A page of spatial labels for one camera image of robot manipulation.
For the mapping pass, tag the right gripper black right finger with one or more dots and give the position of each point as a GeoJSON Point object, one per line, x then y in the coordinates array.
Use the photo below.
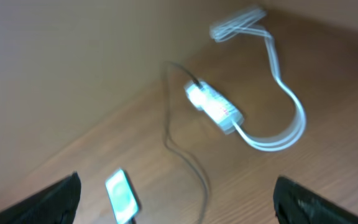
{"type": "Point", "coordinates": [295, 204]}

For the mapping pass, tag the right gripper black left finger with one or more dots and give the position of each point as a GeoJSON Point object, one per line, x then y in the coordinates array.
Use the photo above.
{"type": "Point", "coordinates": [56, 204]}

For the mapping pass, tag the blue Galaxy smartphone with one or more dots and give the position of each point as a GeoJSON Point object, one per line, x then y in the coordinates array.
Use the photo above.
{"type": "Point", "coordinates": [125, 204]}

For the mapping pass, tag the white charger plug adapter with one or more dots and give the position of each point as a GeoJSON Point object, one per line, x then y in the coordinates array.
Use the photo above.
{"type": "Point", "coordinates": [195, 94]}

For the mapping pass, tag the white power strip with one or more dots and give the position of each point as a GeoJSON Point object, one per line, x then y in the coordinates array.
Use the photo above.
{"type": "Point", "coordinates": [222, 112]}

